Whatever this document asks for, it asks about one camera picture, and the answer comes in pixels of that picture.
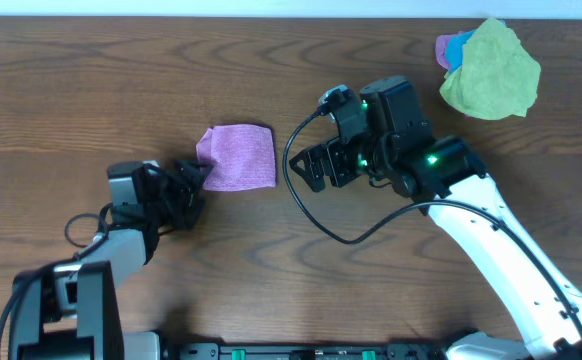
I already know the purple microfiber cloth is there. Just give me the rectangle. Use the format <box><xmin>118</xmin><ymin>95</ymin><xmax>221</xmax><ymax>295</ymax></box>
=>
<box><xmin>196</xmin><ymin>124</ymin><xmax>276</xmax><ymax>192</ymax></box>

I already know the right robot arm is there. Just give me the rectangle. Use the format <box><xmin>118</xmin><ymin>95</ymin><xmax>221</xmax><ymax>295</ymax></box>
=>
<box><xmin>282</xmin><ymin>76</ymin><xmax>582</xmax><ymax>359</ymax></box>

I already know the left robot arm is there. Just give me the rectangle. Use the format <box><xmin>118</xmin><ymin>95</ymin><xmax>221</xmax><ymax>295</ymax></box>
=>
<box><xmin>0</xmin><ymin>160</ymin><xmax>211</xmax><ymax>360</ymax></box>

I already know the blue microfiber cloth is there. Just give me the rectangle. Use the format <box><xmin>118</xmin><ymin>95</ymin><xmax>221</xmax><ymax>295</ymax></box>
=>
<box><xmin>445</xmin><ymin>30</ymin><xmax>475</xmax><ymax>77</ymax></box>

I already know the green microfiber cloth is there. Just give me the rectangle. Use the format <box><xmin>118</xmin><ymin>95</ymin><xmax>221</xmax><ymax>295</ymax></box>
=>
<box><xmin>439</xmin><ymin>18</ymin><xmax>541</xmax><ymax>121</ymax></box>

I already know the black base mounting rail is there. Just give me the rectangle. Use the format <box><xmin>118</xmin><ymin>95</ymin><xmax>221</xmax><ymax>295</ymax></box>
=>
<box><xmin>161</xmin><ymin>342</ymin><xmax>446</xmax><ymax>360</ymax></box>

